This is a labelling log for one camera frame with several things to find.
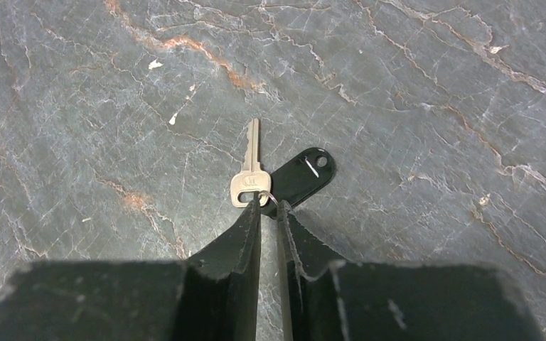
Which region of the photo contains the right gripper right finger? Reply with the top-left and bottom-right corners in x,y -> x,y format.
277,200 -> 350,340

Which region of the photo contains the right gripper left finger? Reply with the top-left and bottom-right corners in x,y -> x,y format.
171,199 -> 261,340

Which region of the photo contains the black key tag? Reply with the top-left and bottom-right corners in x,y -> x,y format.
270,147 -> 336,208

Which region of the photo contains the small key split ring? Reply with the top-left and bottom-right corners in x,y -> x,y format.
257,190 -> 279,208

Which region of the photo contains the silver brass key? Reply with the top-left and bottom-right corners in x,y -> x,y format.
230,118 -> 272,207

